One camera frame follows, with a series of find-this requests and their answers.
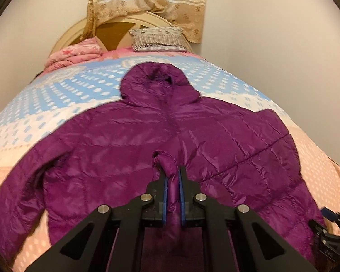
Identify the purple hooded down jacket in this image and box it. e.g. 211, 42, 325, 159
0, 62, 322, 271

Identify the dotted blue pink bedspread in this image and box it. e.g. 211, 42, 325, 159
0, 50, 340, 271

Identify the folded pink quilt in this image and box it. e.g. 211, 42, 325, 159
43, 37, 104, 74

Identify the striped grey pillow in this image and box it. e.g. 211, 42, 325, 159
129, 27, 187, 52

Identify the beige patterned curtain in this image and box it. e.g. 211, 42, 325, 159
80, 0, 206, 44

